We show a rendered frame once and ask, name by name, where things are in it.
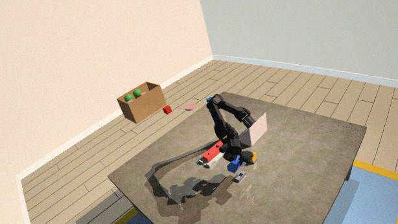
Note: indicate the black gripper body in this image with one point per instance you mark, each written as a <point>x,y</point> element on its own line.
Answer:
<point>245,156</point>

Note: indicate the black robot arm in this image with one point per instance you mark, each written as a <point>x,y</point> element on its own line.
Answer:
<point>223,128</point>

